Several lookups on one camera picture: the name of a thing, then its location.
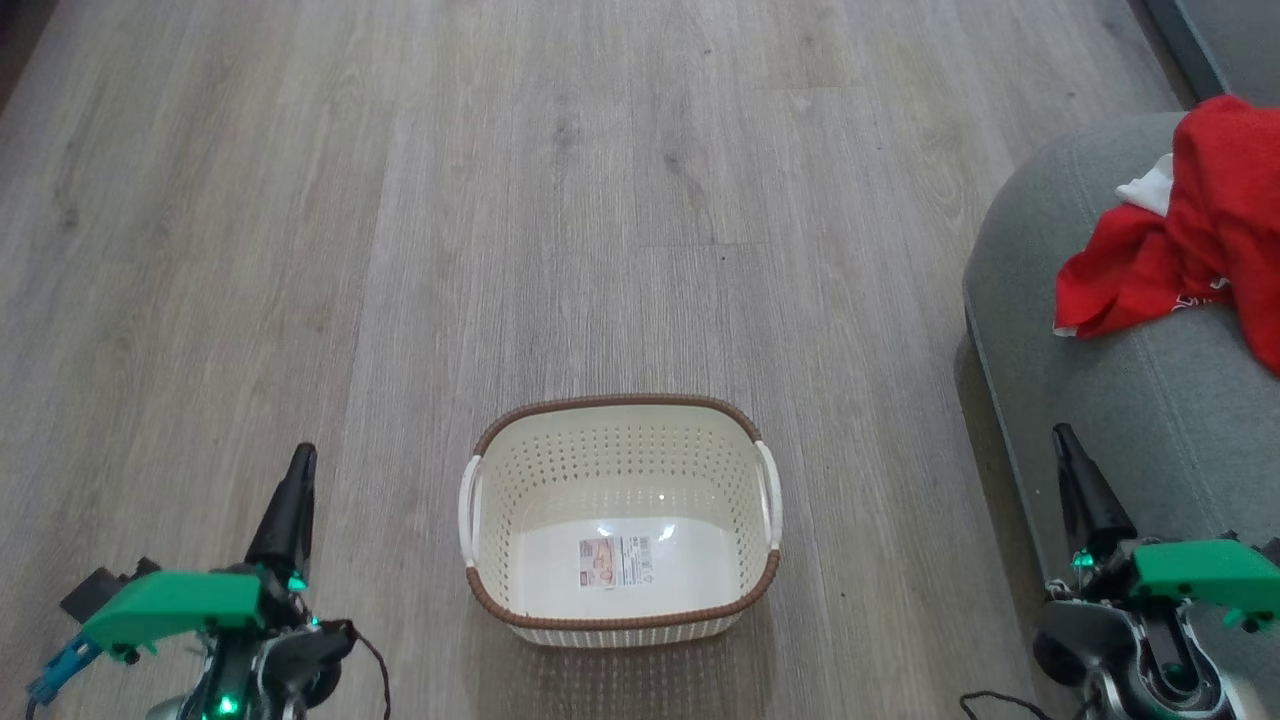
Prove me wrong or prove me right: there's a printed label sticker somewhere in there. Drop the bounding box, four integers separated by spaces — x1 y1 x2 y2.
578 535 654 590

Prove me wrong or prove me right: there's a cream plastic laundry basket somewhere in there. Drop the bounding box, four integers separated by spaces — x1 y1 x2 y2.
458 393 783 649

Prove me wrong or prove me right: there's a thin black cable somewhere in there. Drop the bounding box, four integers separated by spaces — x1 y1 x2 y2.
960 690 1053 720
335 618 392 720

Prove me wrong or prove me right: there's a grey fabric sofa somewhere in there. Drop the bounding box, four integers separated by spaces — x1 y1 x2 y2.
962 112 1280 720

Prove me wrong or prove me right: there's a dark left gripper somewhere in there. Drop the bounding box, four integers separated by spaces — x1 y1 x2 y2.
203 443 357 720

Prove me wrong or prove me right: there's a dark grey upholstered furniture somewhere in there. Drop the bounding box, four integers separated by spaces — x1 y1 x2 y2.
1140 0 1280 107

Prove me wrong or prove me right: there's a blue cable connector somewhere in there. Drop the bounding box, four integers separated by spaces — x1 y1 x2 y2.
26 634 103 703

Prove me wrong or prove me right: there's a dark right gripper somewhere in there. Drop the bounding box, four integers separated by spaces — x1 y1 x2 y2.
1033 423 1237 720

